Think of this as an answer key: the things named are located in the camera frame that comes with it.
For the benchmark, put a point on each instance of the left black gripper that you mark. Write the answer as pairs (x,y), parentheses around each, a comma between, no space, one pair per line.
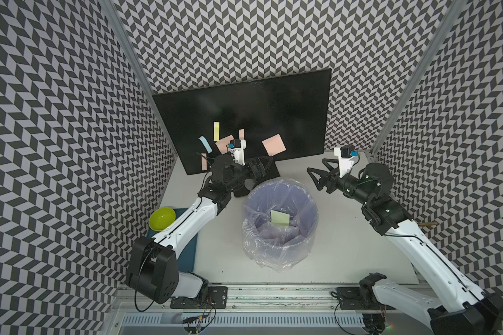
(260,171)

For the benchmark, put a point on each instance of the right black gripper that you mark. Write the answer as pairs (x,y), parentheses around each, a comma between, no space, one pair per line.
(324,176)

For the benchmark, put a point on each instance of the pink square sticky note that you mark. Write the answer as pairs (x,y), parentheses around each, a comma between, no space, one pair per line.
(223,143)
(274,145)

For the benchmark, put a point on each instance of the green square sticky note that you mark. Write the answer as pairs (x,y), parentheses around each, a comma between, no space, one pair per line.
(280,218)

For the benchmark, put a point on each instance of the blue narrow sticky note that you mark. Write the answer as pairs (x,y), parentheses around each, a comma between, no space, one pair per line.
(206,144)

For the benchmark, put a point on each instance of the yellow narrow sticky note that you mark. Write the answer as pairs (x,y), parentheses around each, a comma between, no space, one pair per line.
(216,131)

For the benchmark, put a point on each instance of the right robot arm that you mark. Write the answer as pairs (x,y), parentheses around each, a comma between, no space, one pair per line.
(460,305)

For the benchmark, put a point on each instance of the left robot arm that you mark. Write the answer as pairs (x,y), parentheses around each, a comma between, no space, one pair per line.
(153,268)

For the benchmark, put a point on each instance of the black computer monitor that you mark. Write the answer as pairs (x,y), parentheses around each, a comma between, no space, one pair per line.
(295,107)

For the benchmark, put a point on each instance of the purple bin with plastic liner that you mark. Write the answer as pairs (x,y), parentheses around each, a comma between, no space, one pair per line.
(279,247)

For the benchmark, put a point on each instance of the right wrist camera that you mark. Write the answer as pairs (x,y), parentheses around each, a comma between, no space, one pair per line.
(347,157)

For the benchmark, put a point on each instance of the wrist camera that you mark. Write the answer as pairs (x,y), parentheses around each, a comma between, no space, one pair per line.
(236,148)
(347,157)

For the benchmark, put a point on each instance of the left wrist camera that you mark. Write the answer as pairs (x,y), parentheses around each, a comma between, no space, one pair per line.
(236,148)

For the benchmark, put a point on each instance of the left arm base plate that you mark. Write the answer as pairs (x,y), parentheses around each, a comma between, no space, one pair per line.
(211,297)

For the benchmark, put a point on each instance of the aluminium mounting rail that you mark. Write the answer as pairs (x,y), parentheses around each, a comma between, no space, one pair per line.
(248,297)

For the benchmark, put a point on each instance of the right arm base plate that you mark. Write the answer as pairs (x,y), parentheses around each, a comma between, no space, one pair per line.
(358,299)

